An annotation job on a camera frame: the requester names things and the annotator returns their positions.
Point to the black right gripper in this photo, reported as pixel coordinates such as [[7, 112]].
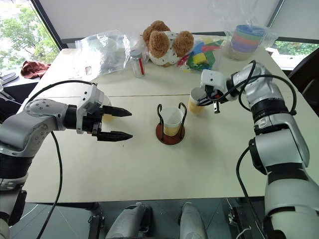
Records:
[[213, 93]]

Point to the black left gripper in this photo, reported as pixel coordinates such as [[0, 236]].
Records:
[[93, 123]]

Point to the white and yellow paper cup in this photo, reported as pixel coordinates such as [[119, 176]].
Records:
[[108, 118], [171, 119], [194, 104]]

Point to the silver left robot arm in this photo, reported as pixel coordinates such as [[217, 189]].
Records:
[[25, 129]]

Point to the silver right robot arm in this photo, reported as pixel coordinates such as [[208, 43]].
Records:
[[274, 129]]

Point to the stack of pastel bowls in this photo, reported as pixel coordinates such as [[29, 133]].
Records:
[[246, 39]]

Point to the bag of colourful blocks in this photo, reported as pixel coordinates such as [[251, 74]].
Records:
[[199, 58]]

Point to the clear plastic bag around bowls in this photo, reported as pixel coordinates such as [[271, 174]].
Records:
[[249, 56]]

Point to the clear bottle with red stick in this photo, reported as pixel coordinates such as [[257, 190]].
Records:
[[137, 64]]

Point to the clear plastic zip bag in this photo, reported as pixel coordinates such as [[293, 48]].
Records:
[[104, 52]]

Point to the brown and white plush bear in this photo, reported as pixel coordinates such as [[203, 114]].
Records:
[[162, 44]]

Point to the grey rounded shape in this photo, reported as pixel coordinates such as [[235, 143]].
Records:
[[192, 221], [129, 221]]

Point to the dark chair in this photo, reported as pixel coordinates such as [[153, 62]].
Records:
[[305, 74]]

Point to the reddish brown cloth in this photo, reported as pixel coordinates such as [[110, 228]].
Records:
[[33, 68]]

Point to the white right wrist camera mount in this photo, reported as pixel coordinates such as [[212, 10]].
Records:
[[214, 78]]

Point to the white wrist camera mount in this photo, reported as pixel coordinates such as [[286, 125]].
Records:
[[214, 78], [86, 99]]

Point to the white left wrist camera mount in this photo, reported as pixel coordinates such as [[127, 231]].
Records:
[[86, 99]]

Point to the black metal bracket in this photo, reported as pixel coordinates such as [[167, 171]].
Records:
[[96, 227], [243, 219]]

